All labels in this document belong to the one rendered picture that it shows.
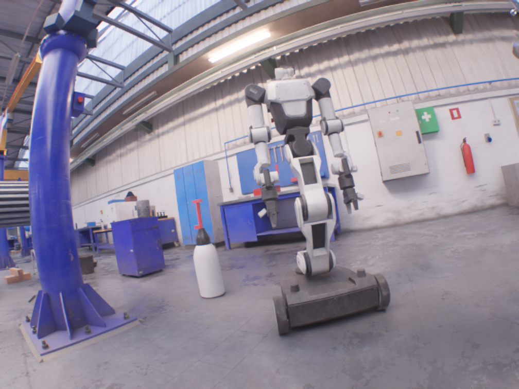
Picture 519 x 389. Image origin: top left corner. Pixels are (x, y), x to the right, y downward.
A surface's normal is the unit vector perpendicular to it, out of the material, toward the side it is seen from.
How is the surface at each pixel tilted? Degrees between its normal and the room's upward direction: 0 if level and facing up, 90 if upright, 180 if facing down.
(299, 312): 90
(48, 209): 90
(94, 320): 90
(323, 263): 106
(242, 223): 90
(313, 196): 66
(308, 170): 80
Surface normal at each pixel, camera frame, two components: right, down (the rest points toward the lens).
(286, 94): 0.01, -0.06
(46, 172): 0.67, -0.14
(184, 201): -0.46, 0.02
